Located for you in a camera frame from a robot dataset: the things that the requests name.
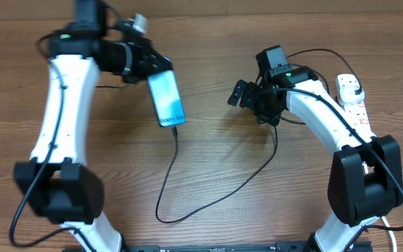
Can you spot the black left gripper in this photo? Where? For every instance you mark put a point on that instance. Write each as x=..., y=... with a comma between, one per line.
x=146, y=54

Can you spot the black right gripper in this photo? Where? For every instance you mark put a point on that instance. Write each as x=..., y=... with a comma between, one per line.
x=251, y=92

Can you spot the smartphone with light blue screen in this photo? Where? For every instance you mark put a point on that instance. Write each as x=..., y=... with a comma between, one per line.
x=166, y=99

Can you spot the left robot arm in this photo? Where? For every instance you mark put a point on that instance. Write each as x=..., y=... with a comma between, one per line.
x=55, y=181

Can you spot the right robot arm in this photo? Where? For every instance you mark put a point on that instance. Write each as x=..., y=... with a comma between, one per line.
x=365, y=181

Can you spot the white charger plug adapter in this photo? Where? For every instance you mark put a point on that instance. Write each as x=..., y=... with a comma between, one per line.
x=348, y=96

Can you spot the white power strip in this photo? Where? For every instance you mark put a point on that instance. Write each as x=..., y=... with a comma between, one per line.
x=356, y=112

